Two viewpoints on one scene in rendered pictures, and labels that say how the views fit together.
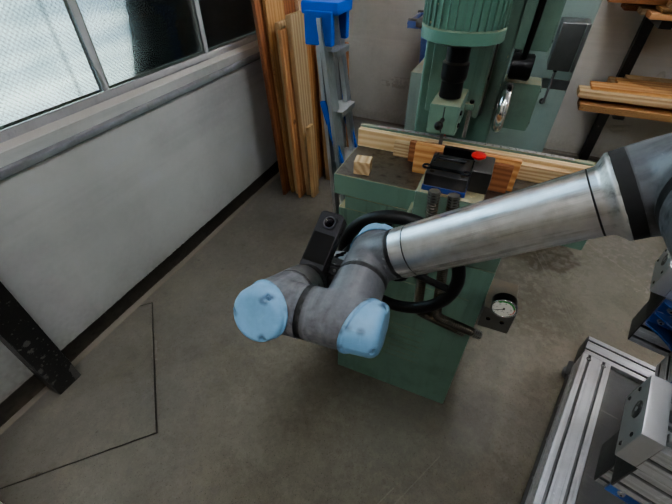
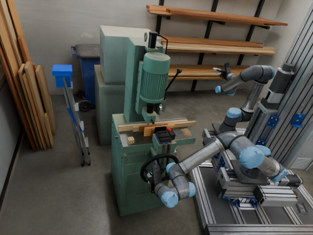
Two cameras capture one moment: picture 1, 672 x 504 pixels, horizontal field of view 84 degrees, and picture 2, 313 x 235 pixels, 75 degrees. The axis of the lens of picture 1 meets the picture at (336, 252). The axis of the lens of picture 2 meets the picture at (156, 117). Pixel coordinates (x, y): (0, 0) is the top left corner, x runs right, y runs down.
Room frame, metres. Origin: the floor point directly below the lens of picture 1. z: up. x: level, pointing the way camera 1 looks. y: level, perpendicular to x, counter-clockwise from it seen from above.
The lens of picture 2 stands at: (-0.02, 0.66, 1.90)
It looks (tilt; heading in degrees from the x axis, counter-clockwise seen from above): 33 degrees down; 313
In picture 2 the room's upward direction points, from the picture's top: 9 degrees clockwise
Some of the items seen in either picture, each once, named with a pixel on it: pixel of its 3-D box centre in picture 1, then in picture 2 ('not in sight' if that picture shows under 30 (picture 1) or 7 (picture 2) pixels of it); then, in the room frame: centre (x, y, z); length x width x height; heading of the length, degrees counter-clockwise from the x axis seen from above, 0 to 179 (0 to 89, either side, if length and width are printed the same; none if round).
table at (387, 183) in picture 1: (452, 197); (159, 140); (0.79, -0.29, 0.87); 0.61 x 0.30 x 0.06; 67
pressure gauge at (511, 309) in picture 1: (503, 306); not in sight; (0.62, -0.43, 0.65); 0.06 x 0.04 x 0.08; 67
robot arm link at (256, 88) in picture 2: not in sight; (253, 95); (0.52, -1.12, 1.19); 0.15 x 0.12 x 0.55; 66
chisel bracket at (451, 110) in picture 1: (448, 112); (148, 115); (0.93, -0.28, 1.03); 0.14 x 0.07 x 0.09; 157
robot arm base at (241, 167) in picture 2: not in sight; (252, 166); (0.18, -0.69, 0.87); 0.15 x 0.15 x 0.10
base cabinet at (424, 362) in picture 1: (417, 274); (137, 165); (1.02, -0.32, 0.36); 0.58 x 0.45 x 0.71; 157
